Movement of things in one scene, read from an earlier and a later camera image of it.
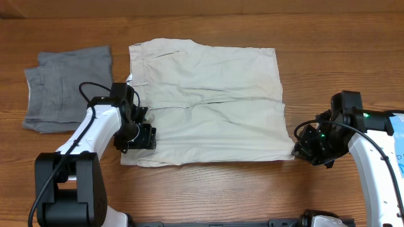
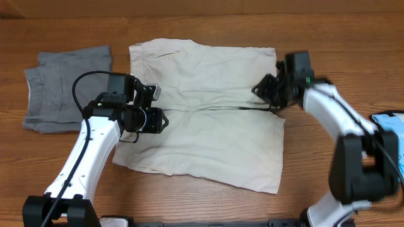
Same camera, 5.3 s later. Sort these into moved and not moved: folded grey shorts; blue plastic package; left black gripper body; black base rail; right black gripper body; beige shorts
Moved: right black gripper body; left black gripper body; beige shorts
Not moved: black base rail; folded grey shorts; blue plastic package
